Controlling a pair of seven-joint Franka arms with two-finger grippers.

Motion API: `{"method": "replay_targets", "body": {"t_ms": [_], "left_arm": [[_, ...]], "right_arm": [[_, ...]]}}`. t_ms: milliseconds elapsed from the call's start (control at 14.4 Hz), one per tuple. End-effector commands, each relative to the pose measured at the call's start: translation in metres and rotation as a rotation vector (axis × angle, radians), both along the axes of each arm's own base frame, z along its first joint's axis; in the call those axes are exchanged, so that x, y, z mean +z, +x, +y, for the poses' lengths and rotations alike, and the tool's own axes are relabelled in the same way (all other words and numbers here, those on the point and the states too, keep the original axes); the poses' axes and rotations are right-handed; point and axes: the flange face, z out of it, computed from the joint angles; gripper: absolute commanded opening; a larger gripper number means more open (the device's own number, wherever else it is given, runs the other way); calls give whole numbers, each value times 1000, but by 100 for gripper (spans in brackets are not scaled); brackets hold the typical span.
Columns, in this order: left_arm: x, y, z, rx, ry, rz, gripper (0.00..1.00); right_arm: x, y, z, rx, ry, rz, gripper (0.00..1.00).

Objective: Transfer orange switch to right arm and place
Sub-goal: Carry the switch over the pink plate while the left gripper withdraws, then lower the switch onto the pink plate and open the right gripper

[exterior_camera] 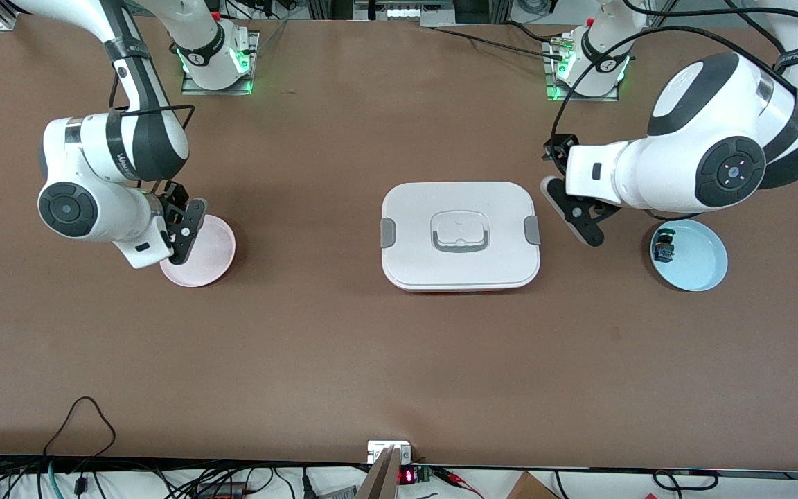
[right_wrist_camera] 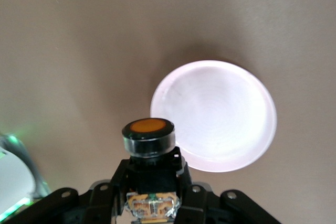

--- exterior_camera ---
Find pink round plate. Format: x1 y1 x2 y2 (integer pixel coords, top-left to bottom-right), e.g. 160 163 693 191
159 214 237 288

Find light blue round plate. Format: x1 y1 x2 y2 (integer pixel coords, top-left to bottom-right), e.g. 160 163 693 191
650 219 728 292

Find white lunch box grey latches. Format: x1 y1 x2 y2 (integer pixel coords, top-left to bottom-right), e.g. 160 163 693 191
380 182 542 293

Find brown cardboard box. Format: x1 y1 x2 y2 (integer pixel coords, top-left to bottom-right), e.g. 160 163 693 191
506 471 560 499

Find white socket block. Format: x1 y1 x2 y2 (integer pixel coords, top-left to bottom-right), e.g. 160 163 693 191
367 441 412 464

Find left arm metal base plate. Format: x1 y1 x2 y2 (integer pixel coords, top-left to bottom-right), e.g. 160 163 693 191
544 38 620 103

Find black cable to arm base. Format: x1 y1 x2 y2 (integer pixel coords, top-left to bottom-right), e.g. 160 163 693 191
430 21 569 60

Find thin black looped cable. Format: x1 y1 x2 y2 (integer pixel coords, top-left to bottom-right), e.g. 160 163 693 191
42 396 117 458

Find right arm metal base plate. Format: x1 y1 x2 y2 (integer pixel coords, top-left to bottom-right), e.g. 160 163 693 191
181 31 260 96

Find aluminium rail with sockets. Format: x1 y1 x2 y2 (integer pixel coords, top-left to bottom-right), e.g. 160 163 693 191
354 0 456 27

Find grey camera mount bar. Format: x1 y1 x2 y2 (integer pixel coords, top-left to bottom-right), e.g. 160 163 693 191
356 447 401 499

